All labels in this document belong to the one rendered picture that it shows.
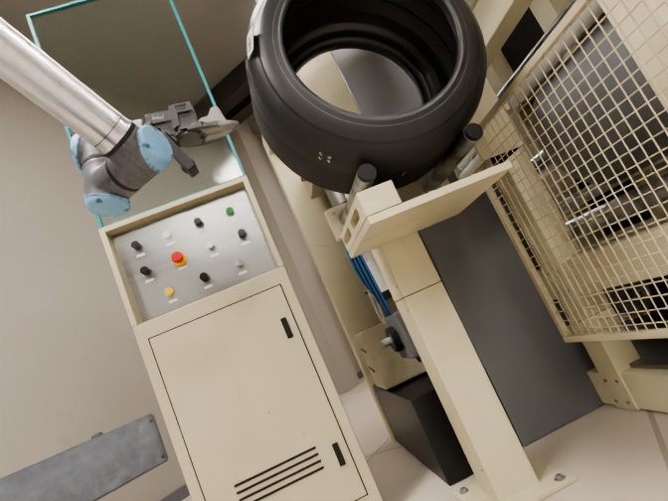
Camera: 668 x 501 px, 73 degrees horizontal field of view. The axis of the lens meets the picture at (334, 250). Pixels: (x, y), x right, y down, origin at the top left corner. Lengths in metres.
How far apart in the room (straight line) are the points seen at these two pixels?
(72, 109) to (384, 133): 0.62
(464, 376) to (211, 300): 0.86
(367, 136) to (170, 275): 0.96
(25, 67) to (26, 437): 2.60
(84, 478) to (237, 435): 1.24
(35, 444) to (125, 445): 2.94
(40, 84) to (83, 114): 0.08
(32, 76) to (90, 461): 0.75
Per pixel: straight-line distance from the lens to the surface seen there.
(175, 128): 1.15
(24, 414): 3.34
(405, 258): 1.37
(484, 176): 1.10
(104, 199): 1.08
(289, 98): 1.05
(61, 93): 1.00
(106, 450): 0.39
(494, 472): 1.45
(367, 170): 1.02
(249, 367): 1.58
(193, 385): 1.61
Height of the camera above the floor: 0.60
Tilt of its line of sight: 10 degrees up
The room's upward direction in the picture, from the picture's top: 24 degrees counter-clockwise
